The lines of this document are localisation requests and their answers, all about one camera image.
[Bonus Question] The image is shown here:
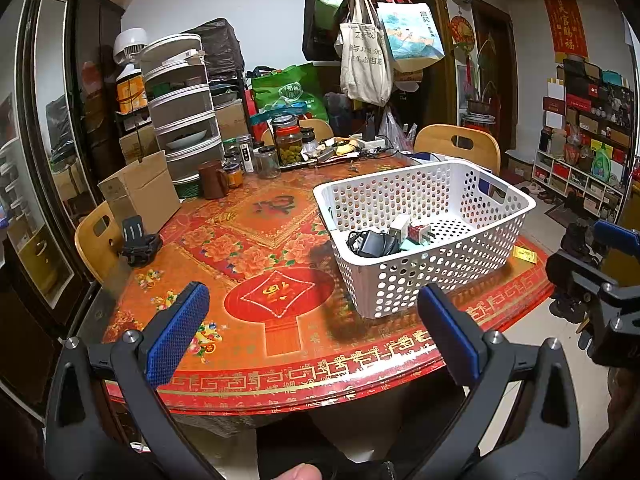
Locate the white charger plug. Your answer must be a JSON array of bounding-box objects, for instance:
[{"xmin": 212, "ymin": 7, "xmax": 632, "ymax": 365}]
[
  {"xmin": 389, "ymin": 214, "xmax": 412, "ymax": 241},
  {"xmin": 407, "ymin": 221, "xmax": 433, "ymax": 246}
]

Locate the brown cardboard box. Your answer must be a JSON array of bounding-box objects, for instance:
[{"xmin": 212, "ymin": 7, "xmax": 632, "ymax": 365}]
[
  {"xmin": 118, "ymin": 122, "xmax": 161, "ymax": 166},
  {"xmin": 212, "ymin": 102, "xmax": 251, "ymax": 141}
]

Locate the white perforated plastic basket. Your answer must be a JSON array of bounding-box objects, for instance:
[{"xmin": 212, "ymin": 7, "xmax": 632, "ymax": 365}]
[{"xmin": 312, "ymin": 159, "xmax": 537, "ymax": 320}]

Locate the white shoe shelf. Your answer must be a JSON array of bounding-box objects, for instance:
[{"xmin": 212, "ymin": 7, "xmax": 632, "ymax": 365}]
[{"xmin": 531, "ymin": 149, "xmax": 626, "ymax": 216}]

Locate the dark cabinet with mirror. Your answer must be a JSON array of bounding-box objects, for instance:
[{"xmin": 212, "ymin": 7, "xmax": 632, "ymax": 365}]
[{"xmin": 0, "ymin": 0, "xmax": 126, "ymax": 411}]

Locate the empty glass jar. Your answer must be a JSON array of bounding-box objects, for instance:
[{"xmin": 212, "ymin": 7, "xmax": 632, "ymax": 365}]
[{"xmin": 256, "ymin": 146, "xmax": 281, "ymax": 179}]

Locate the glass jar of olives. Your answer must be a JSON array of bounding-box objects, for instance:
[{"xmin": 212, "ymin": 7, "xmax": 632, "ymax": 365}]
[{"xmin": 271, "ymin": 115, "xmax": 306, "ymax": 167}]

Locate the wooden chair with handle hole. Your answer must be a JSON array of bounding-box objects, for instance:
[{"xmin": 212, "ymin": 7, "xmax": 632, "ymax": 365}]
[{"xmin": 414, "ymin": 124, "xmax": 502, "ymax": 176}]

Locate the black charger with cable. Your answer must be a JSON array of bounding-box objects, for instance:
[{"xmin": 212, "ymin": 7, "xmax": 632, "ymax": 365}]
[{"xmin": 347, "ymin": 230, "xmax": 401, "ymax": 259}]

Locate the green detergent bottle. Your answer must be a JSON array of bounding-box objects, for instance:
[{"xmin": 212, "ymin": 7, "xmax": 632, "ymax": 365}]
[{"xmin": 591, "ymin": 145, "xmax": 615, "ymax": 181}]

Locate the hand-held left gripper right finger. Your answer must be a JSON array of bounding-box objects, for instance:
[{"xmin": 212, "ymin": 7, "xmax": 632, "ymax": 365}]
[{"xmin": 400, "ymin": 284, "xmax": 583, "ymax": 480}]

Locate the round red wall decoration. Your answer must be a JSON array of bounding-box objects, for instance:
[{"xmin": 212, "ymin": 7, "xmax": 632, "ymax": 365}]
[{"xmin": 449, "ymin": 15, "xmax": 476, "ymax": 50}]

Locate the brown bottle with orange label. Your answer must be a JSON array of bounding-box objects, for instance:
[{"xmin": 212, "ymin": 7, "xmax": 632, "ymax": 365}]
[{"xmin": 116, "ymin": 64, "xmax": 149, "ymax": 115}]

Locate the white fan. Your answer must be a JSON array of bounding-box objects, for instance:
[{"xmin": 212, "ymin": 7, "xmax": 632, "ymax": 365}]
[{"xmin": 112, "ymin": 28, "xmax": 151, "ymax": 66}]

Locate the brown mug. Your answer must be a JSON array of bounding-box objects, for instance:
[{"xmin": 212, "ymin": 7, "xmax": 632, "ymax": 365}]
[{"xmin": 197, "ymin": 160, "xmax": 230, "ymax": 200}]

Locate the person's left hand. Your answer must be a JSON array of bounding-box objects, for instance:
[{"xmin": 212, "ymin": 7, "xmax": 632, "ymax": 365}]
[{"xmin": 278, "ymin": 462, "xmax": 323, "ymax": 480}]

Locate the printed paper tote bag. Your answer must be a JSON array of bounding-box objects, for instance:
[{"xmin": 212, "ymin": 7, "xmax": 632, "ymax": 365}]
[{"xmin": 376, "ymin": 2, "xmax": 446, "ymax": 73}]

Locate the potted plant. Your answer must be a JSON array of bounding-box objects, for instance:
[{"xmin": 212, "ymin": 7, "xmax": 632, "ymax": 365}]
[{"xmin": 467, "ymin": 35, "xmax": 501, "ymax": 116}]

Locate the black bag on rack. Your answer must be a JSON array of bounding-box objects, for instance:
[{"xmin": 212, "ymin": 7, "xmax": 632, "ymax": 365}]
[{"xmin": 187, "ymin": 18, "xmax": 246, "ymax": 81}]

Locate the green shopping bag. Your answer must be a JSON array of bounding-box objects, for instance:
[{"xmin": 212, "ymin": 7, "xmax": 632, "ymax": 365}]
[{"xmin": 250, "ymin": 63, "xmax": 330, "ymax": 123}]

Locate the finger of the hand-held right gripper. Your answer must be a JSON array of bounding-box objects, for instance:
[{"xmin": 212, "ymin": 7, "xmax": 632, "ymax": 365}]
[
  {"xmin": 545, "ymin": 221, "xmax": 640, "ymax": 323},
  {"xmin": 592, "ymin": 219, "xmax": 640, "ymax": 261}
]

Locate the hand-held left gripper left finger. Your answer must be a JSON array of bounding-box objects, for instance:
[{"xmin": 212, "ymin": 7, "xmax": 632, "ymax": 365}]
[{"xmin": 44, "ymin": 281, "xmax": 221, "ymax": 480}]

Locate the red wall poster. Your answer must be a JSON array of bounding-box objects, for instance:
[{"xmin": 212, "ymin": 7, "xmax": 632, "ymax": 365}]
[{"xmin": 544, "ymin": 0, "xmax": 590, "ymax": 63}]

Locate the white shelf with clutter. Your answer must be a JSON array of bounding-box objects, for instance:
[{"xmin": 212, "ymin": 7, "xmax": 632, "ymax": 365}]
[{"xmin": 542, "ymin": 57, "xmax": 636, "ymax": 151}]

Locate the beige canvas tote bag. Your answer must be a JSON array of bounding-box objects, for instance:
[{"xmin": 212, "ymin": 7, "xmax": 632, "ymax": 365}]
[{"xmin": 340, "ymin": 0, "xmax": 393, "ymax": 107}]

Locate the black clamp stand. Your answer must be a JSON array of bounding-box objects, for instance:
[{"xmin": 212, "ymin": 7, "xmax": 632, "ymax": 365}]
[{"xmin": 119, "ymin": 215, "xmax": 163, "ymax": 267}]

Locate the open cardboard box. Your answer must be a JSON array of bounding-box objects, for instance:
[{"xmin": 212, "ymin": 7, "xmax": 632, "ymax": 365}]
[{"xmin": 98, "ymin": 150, "xmax": 182, "ymax": 231}]

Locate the clear plastic bag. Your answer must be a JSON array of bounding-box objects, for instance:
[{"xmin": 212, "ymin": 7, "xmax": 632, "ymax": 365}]
[{"xmin": 378, "ymin": 106, "xmax": 408, "ymax": 153}]

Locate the black hanging bag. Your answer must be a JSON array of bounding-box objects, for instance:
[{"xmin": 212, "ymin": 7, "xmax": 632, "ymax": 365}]
[{"xmin": 301, "ymin": 0, "xmax": 346, "ymax": 61}]

